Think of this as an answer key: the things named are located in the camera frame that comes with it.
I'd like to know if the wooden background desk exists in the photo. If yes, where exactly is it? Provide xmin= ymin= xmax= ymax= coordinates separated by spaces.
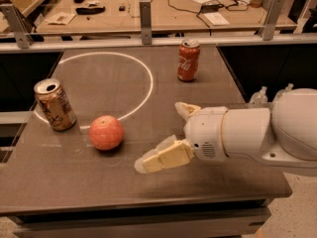
xmin=34 ymin=0 xmax=297 ymax=37

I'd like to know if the red apple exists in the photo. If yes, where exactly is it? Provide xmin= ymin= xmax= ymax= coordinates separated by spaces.
xmin=89 ymin=115 xmax=124 ymax=151

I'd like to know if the white paper card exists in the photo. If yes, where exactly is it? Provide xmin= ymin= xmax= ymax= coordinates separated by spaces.
xmin=204 ymin=12 xmax=229 ymax=26
xmin=46 ymin=12 xmax=75 ymax=26

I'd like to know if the black power adapter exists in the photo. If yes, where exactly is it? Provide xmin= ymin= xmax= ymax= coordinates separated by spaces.
xmin=201 ymin=3 xmax=222 ymax=13

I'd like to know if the white paper card left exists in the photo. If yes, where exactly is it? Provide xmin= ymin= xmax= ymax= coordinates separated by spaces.
xmin=46 ymin=12 xmax=75 ymax=26

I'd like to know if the tan opened drink can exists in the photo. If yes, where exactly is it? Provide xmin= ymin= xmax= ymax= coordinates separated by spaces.
xmin=34 ymin=78 xmax=76 ymax=131

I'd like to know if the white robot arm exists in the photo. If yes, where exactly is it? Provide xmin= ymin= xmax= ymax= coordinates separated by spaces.
xmin=134 ymin=88 xmax=317 ymax=177

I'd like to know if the red coke can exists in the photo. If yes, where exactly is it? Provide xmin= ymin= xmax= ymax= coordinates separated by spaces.
xmin=177 ymin=40 xmax=200 ymax=81

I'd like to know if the black cable on desk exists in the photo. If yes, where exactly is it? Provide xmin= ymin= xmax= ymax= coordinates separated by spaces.
xmin=166 ymin=0 xmax=250 ymax=28

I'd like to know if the clear sanitizer bottle right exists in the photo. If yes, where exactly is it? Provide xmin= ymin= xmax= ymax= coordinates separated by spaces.
xmin=272 ymin=83 xmax=294 ymax=103

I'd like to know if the white paper card right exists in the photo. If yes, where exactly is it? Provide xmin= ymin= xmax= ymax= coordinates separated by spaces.
xmin=204 ymin=12 xmax=229 ymax=26

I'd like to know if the clear sanitizer bottle left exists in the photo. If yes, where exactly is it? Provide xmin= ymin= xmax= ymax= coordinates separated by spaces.
xmin=249 ymin=86 xmax=267 ymax=108

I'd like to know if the middle metal rail bracket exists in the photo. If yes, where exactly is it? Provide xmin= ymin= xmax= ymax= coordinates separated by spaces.
xmin=139 ymin=0 xmax=152 ymax=45

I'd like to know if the right metal rail bracket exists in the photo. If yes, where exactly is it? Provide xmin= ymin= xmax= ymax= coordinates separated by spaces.
xmin=259 ymin=0 xmax=284 ymax=41

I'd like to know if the clear sanitizer bottle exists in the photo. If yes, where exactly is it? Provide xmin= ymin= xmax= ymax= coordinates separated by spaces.
xmin=249 ymin=86 xmax=267 ymax=108
xmin=272 ymin=83 xmax=294 ymax=103

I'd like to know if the left metal rail bracket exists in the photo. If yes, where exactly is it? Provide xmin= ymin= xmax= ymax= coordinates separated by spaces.
xmin=0 ymin=4 xmax=33 ymax=49

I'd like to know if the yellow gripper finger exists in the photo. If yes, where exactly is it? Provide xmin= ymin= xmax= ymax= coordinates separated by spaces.
xmin=134 ymin=135 xmax=195 ymax=174
xmin=174 ymin=102 xmax=201 ymax=121

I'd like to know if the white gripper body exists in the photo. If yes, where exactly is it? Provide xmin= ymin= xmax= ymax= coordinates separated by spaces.
xmin=184 ymin=106 xmax=228 ymax=162

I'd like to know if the black flat device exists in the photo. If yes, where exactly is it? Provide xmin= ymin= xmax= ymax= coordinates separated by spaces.
xmin=75 ymin=7 xmax=106 ymax=15

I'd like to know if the small black block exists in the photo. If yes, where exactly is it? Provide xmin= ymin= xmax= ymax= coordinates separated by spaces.
xmin=119 ymin=5 xmax=126 ymax=11

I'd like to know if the metal rail bracket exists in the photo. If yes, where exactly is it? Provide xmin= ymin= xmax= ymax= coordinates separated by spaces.
xmin=259 ymin=0 xmax=284 ymax=41
xmin=0 ymin=4 xmax=33 ymax=49
xmin=139 ymin=0 xmax=152 ymax=45

